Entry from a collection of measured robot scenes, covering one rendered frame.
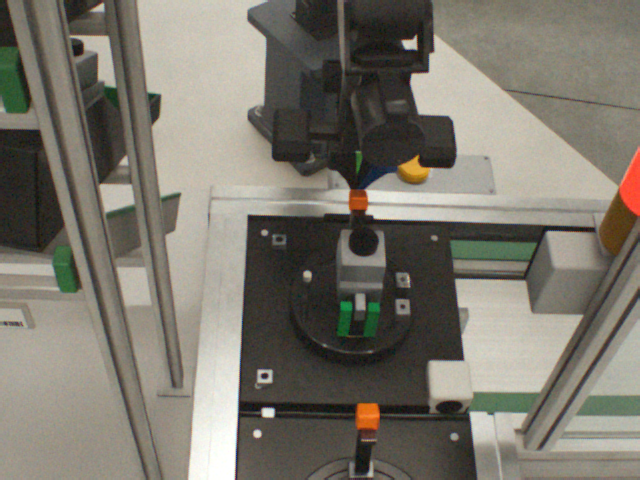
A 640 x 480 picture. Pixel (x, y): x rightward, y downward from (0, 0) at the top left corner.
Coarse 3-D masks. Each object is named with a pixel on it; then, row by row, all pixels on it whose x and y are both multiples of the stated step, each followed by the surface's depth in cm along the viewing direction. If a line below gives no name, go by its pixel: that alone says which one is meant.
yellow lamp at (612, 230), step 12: (612, 204) 65; (624, 204) 63; (612, 216) 65; (624, 216) 63; (636, 216) 63; (600, 228) 67; (612, 228) 65; (624, 228) 64; (612, 240) 66; (624, 240) 65; (612, 252) 66
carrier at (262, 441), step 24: (240, 432) 87; (264, 432) 87; (288, 432) 87; (312, 432) 87; (336, 432) 88; (384, 432) 88; (408, 432) 88; (432, 432) 88; (456, 432) 88; (240, 456) 85; (264, 456) 86; (288, 456) 86; (312, 456) 86; (336, 456) 86; (384, 456) 86; (408, 456) 87; (432, 456) 87; (456, 456) 87
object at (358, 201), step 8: (352, 192) 94; (360, 192) 94; (352, 200) 93; (360, 200) 93; (368, 200) 93; (352, 208) 93; (360, 208) 93; (352, 216) 93; (360, 216) 92; (352, 224) 95; (360, 224) 95
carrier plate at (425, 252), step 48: (288, 240) 102; (336, 240) 102; (384, 240) 103; (432, 240) 103; (288, 288) 98; (432, 288) 99; (288, 336) 94; (432, 336) 95; (240, 384) 90; (288, 384) 91; (336, 384) 91; (384, 384) 91
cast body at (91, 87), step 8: (72, 40) 76; (80, 40) 76; (72, 48) 75; (80, 48) 76; (80, 56) 76; (88, 56) 76; (96, 56) 77; (80, 64) 75; (88, 64) 76; (96, 64) 78; (80, 72) 75; (88, 72) 77; (96, 72) 78; (80, 80) 76; (88, 80) 77; (96, 80) 78; (104, 80) 80; (80, 88) 76; (88, 88) 78; (96, 88) 79; (104, 88) 80; (88, 96) 78; (96, 96) 79
